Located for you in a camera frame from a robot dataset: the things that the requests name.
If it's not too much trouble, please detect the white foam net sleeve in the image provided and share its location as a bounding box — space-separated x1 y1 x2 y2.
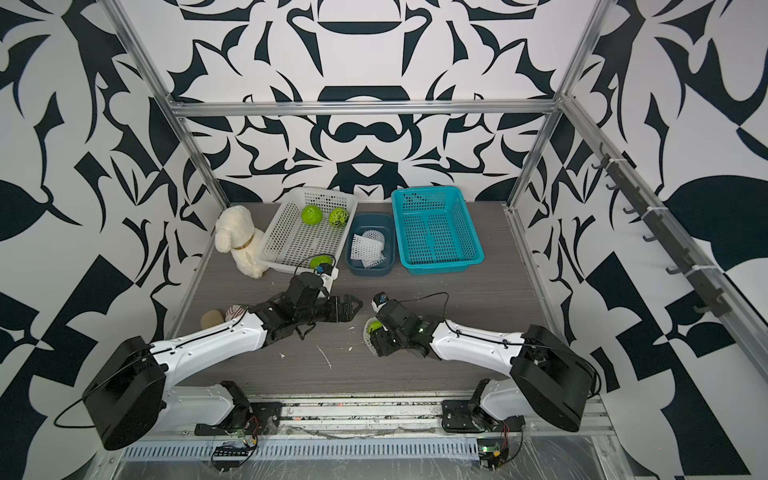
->
363 317 387 357

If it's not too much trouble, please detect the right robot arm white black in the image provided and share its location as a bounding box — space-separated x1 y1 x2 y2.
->
363 293 599 433

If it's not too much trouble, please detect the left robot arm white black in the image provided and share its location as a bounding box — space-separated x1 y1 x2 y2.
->
83 272 363 451

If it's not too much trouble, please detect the white foam net in tub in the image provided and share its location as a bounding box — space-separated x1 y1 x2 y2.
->
350 230 386 269

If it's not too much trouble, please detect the patterned small pouch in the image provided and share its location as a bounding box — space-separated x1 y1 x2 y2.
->
224 305 248 322

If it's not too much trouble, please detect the white perforated plastic basket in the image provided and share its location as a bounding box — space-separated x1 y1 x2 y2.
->
256 187 358 274

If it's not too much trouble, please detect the dark blue plastic tub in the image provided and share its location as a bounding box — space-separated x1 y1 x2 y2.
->
345 213 397 277

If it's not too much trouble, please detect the tan wooden cylinder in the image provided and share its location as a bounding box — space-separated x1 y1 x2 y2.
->
200 309 226 330

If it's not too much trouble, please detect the white plush dog toy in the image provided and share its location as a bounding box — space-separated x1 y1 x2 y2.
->
214 205 269 279

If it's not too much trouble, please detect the teal perforated plastic basket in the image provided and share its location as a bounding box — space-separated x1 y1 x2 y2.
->
391 186 485 275

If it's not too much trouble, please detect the right green circuit board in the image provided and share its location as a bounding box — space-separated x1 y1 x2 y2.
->
477 437 509 471

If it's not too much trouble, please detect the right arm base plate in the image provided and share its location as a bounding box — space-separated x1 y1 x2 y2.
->
441 378 525 434

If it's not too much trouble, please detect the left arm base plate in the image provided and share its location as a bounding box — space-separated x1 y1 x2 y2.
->
194 401 284 437

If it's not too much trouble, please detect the black wall hook rail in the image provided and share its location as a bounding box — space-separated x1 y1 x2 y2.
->
593 147 732 318

